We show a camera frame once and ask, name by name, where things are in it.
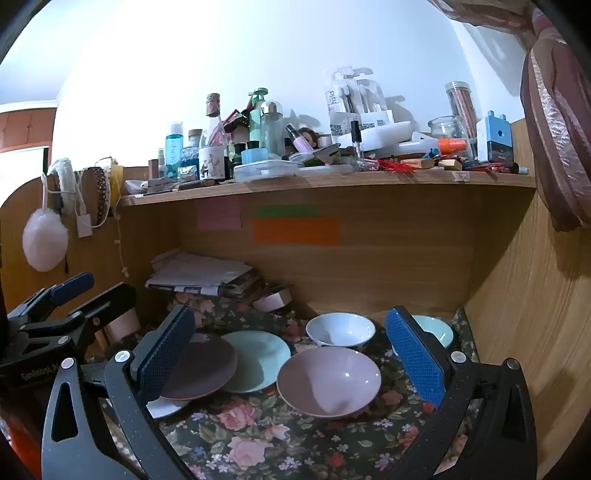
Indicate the wooden desk hutch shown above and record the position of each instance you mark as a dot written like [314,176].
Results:
[415,258]

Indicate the glass bottle with picture label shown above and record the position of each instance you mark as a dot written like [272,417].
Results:
[211,164]

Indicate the pink bowl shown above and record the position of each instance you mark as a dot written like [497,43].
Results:
[328,383]

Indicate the white plate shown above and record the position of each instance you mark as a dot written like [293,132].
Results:
[166,408]

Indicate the orange capped glue bottle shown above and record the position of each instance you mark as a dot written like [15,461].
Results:
[452,146]

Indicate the black capped nail polish bottle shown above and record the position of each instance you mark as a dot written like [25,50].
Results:
[356,138]

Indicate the floral tablecloth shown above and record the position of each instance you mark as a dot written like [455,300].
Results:
[277,443]

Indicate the pink bottle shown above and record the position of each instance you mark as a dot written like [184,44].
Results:
[302,143]

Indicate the light blue jar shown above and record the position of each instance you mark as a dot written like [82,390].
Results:
[255,155]

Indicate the white fluffy pompom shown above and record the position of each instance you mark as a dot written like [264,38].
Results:
[45,240]

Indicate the clear jar of pencils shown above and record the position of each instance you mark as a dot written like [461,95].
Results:
[461,110]

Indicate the small white box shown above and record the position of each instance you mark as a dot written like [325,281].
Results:
[274,300]

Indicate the green sticky note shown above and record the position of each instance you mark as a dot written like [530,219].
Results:
[286,211]

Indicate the long white box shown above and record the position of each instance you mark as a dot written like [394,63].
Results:
[383,131]

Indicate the clear blister pack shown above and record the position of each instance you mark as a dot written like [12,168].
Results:
[355,97]

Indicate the orange cloth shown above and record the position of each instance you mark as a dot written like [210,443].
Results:
[23,447]

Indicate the red tassel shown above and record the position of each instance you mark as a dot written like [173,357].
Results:
[397,167]

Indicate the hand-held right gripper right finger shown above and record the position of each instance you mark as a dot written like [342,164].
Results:
[415,355]

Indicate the clear plastic lidded box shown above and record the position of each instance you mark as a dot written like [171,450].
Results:
[265,170]

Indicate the stack of books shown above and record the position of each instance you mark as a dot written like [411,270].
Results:
[244,286]

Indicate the blue liquid bottle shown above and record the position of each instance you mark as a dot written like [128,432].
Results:
[173,157]

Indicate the white fluffy headband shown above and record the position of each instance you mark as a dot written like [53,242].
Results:
[67,173]

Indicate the blue pencil sharpener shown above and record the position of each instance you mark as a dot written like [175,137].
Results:
[494,138]

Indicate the orange sticky note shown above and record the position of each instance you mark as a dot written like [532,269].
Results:
[295,230]

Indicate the small white object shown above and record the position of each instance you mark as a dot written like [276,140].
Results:
[157,184]

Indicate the green pump bottle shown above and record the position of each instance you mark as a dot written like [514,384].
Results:
[256,120]

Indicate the patterned headband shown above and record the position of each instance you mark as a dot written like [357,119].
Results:
[100,184]

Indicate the mint green plate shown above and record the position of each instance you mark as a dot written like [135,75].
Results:
[263,360]

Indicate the empty glass jar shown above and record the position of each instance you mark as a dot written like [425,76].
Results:
[445,129]

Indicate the stack of white papers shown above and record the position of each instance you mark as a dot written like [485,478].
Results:
[194,274]

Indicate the short blue corked bottle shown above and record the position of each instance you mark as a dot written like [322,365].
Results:
[189,161]

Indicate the pink cup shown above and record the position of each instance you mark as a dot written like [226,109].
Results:
[121,325]

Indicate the brown plate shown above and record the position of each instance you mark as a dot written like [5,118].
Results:
[203,369]

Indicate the mint green bowl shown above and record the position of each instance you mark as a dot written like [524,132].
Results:
[436,330]

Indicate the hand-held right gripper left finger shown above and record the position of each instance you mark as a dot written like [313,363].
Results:
[168,355]

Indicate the wooden wall cabinet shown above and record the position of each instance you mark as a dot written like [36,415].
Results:
[23,127]

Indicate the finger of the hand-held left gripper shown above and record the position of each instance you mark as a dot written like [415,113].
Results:
[111,297]
[74,282]

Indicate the white bowl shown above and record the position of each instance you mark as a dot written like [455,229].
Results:
[339,327]

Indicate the brown tube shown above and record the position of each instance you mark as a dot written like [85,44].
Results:
[153,170]

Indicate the clear bottle with silver cap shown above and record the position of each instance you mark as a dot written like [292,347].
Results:
[272,134]

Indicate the pink sticky note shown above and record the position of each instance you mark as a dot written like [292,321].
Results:
[219,214]

